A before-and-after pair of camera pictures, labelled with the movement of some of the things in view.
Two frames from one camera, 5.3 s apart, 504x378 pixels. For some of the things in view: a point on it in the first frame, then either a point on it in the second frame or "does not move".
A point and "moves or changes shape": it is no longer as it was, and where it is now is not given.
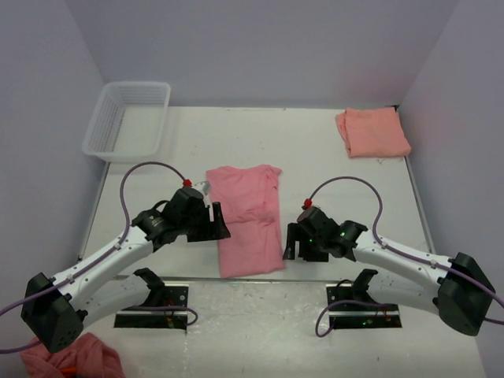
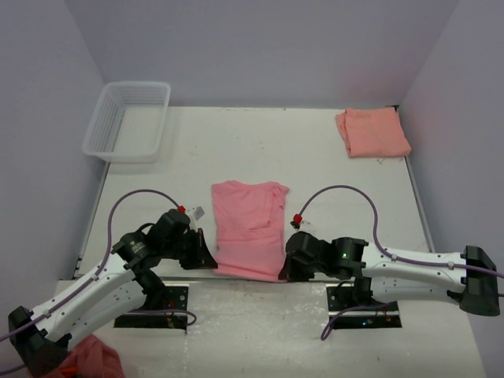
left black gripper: (212, 230) to (201, 257)
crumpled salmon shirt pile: (88, 354) does not move
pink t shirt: (248, 197) moves or changes shape
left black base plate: (174, 294) does not move
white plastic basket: (127, 121) does not move
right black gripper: (296, 233) to (290, 272)
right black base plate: (353, 316) does not move
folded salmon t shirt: (372, 132) does not move
